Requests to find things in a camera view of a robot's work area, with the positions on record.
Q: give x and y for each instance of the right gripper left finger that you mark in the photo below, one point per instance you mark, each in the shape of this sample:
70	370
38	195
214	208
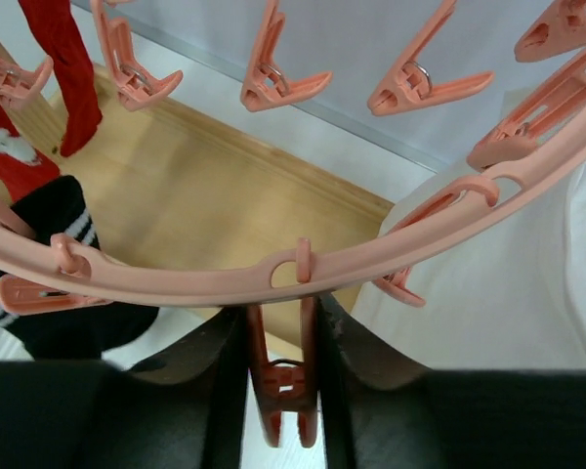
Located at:
182	407

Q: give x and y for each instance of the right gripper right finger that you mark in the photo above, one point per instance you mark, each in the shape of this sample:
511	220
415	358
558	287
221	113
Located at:
382	409

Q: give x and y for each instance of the pink round clip hanger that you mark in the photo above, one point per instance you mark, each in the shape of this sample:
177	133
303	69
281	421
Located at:
566	150

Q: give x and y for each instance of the white hanging cloth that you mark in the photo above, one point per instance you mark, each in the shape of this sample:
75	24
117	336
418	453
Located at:
513	296

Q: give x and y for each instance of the wooden clothes rack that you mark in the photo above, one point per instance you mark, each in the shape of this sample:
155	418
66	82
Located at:
172	188

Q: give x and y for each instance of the black sock white stripes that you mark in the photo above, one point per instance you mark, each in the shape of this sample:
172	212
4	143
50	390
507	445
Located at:
57	325

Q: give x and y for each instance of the red sock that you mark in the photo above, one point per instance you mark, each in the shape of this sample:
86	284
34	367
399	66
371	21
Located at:
55	30
23	168

